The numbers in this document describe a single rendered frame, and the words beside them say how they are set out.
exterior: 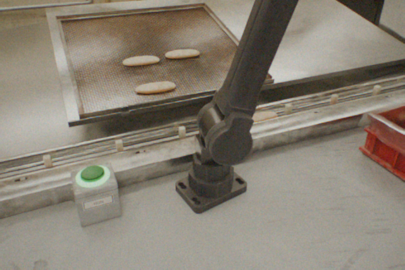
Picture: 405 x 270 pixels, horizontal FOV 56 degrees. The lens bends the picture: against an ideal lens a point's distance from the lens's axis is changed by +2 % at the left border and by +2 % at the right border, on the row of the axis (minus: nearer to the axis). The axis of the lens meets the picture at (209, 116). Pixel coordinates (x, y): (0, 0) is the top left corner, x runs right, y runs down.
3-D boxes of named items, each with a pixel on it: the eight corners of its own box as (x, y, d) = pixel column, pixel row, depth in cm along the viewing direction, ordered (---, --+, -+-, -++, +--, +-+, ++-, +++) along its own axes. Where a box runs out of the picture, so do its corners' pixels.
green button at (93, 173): (82, 189, 63) (81, 181, 62) (80, 175, 66) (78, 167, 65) (107, 183, 64) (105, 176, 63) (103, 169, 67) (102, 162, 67)
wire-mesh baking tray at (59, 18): (79, 119, 83) (78, 114, 82) (56, 20, 118) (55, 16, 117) (274, 83, 100) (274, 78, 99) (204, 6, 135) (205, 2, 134)
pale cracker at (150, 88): (137, 95, 91) (137, 92, 90) (134, 86, 94) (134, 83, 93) (177, 90, 94) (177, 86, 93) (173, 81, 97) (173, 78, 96)
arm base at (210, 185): (197, 215, 67) (249, 190, 73) (196, 180, 63) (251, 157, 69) (173, 188, 73) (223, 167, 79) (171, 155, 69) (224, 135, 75)
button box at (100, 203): (80, 244, 66) (69, 196, 60) (76, 213, 72) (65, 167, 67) (128, 229, 69) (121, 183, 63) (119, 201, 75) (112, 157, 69)
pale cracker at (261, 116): (243, 126, 88) (243, 122, 87) (236, 119, 91) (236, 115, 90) (280, 118, 91) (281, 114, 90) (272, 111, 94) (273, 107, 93)
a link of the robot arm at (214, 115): (194, 153, 72) (201, 171, 68) (193, 108, 67) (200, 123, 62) (239, 147, 74) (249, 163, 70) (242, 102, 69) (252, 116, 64)
